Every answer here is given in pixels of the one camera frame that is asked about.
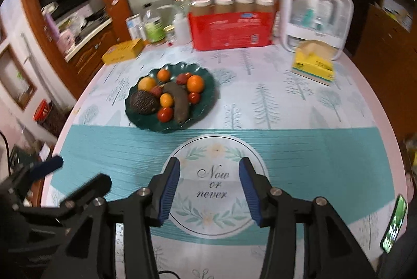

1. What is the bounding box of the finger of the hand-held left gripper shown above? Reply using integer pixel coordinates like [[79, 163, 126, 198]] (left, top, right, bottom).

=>
[[28, 154, 63, 182], [57, 173, 113, 213]]

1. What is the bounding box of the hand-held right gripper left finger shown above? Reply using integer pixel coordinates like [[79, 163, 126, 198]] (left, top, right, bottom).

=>
[[57, 157, 181, 279]]

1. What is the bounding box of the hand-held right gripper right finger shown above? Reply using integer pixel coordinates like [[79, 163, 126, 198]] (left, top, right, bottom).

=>
[[238, 158, 378, 279]]

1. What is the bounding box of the dark brown banana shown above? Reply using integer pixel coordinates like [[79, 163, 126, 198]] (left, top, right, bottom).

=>
[[162, 81, 190, 125]]

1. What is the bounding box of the dark avocado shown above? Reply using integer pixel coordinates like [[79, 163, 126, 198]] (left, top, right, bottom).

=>
[[130, 89, 161, 117]]

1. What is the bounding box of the dark green scalloped plate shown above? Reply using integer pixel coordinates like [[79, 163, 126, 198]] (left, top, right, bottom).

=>
[[125, 62, 217, 134]]

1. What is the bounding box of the yellowish orange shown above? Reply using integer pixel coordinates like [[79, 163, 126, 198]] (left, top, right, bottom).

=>
[[137, 76, 157, 91]]

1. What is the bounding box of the deep orange tangerine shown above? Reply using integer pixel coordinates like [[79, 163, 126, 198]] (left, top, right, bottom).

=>
[[186, 75, 205, 93]]

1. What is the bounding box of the red basket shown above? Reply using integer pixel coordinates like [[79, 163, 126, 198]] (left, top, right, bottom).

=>
[[33, 100, 54, 123]]

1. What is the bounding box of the wooden kitchen cabinet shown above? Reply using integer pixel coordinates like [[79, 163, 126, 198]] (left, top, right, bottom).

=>
[[18, 0, 137, 97]]

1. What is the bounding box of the yellow tin box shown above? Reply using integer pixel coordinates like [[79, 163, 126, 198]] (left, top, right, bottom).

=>
[[102, 40, 144, 65]]

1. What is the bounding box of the yellow tissue box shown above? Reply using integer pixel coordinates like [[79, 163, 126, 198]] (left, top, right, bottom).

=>
[[291, 40, 336, 87]]

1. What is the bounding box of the smartphone with lit screen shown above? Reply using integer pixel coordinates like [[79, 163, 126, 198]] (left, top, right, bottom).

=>
[[381, 194, 408, 255]]

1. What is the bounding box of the white plastic squeeze bottle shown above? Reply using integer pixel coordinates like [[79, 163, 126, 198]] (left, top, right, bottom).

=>
[[158, 4, 192, 46]]

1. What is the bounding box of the white and blue carton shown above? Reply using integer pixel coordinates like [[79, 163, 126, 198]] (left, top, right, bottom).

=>
[[126, 14, 144, 42]]

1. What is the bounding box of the green label glass bottle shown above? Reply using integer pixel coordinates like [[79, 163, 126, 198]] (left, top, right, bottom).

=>
[[143, 9, 165, 43]]

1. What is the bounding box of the red paper cup package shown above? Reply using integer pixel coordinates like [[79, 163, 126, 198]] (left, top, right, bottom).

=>
[[176, 0, 282, 52]]

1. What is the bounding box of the white clear storage case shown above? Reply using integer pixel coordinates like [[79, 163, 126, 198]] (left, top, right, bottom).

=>
[[280, 0, 354, 60]]

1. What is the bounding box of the cardboard box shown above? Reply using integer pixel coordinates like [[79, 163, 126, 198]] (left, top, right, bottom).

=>
[[379, 0, 414, 32]]

